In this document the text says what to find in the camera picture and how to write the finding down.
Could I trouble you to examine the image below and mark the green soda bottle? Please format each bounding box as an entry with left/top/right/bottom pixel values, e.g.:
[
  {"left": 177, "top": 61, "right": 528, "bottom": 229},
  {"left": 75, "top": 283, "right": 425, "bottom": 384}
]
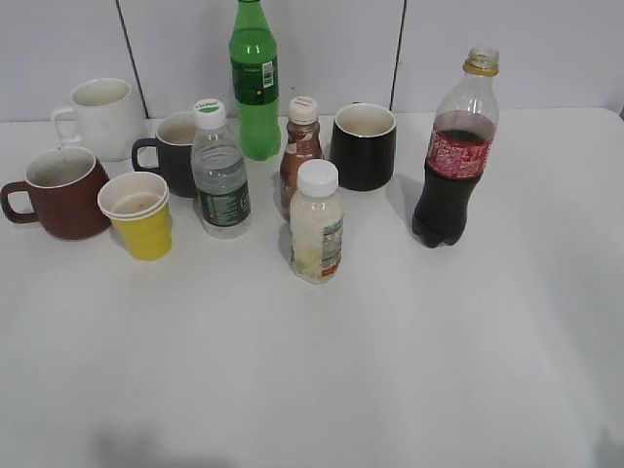
[{"left": 229, "top": 1, "right": 281, "bottom": 161}]

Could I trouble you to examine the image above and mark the black ceramic mug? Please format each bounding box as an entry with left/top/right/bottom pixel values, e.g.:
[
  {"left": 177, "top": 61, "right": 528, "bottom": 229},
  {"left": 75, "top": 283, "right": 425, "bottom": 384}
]
[{"left": 330, "top": 102, "right": 397, "bottom": 191}]

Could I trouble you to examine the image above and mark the clear water bottle green label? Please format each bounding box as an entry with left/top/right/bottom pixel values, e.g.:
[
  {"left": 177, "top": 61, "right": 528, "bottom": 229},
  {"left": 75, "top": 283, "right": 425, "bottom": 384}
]
[{"left": 191, "top": 97, "right": 251, "bottom": 240}]

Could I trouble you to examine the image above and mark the white ceramic mug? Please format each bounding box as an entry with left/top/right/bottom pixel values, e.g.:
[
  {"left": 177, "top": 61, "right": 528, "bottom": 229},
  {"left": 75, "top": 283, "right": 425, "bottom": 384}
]
[{"left": 50, "top": 78, "right": 148, "bottom": 162}]

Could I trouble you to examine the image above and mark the dark grey ceramic mug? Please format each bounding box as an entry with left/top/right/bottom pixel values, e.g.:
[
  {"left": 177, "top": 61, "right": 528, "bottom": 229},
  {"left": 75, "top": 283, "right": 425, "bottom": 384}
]
[{"left": 131, "top": 111, "right": 196, "bottom": 198}]

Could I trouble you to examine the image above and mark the dark red ceramic mug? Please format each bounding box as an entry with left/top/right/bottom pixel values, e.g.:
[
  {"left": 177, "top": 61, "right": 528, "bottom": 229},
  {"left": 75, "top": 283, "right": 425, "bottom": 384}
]
[{"left": 1, "top": 146, "right": 110, "bottom": 241}]

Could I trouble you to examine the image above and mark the yellow paper cup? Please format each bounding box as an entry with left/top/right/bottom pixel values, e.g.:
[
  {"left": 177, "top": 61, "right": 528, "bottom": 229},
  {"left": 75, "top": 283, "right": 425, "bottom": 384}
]
[{"left": 97, "top": 172, "right": 173, "bottom": 260}]

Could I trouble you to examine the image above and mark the cola bottle red label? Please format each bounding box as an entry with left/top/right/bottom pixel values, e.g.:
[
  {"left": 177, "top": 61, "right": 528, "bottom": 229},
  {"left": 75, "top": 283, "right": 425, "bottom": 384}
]
[{"left": 411, "top": 47, "right": 499, "bottom": 248}]

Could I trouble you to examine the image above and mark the milky drink bottle white cap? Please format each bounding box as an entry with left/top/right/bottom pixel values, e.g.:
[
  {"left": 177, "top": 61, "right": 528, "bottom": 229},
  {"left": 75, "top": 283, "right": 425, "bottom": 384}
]
[{"left": 290, "top": 159, "right": 344, "bottom": 284}]

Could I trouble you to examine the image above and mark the brown drink bottle beige cap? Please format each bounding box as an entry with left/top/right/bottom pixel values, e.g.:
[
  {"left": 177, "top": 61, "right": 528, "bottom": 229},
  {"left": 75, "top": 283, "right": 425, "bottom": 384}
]
[{"left": 280, "top": 96, "right": 324, "bottom": 220}]

